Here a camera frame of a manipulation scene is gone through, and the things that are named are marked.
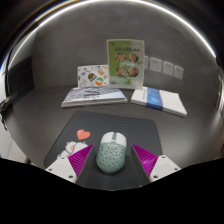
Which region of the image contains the green and white perforated mouse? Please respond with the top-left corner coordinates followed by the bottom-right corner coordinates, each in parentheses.
top-left (95, 131), bottom-right (128, 174)

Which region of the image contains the white book with blue band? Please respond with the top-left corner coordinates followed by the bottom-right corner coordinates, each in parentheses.
top-left (130, 86), bottom-right (188, 118)

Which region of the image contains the small white sticker card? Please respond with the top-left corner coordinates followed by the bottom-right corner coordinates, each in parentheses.
top-left (77, 64), bottom-right (110, 89)

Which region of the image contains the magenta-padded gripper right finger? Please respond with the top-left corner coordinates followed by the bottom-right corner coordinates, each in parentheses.
top-left (130, 143), bottom-right (182, 183)

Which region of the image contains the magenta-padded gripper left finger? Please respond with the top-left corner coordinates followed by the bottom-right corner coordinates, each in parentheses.
top-left (44, 143), bottom-right (95, 184)

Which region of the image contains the dark grey cartoon mouse pad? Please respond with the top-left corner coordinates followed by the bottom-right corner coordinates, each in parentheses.
top-left (43, 110), bottom-right (163, 191)

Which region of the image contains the green menu card stand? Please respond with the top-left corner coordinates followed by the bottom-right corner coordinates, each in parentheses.
top-left (106, 38), bottom-right (146, 90)

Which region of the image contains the white LED light strip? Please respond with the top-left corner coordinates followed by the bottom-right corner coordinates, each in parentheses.
top-left (4, 0), bottom-right (218, 68)

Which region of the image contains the grey patterned book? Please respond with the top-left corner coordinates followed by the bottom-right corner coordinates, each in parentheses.
top-left (60, 86), bottom-right (129, 109)

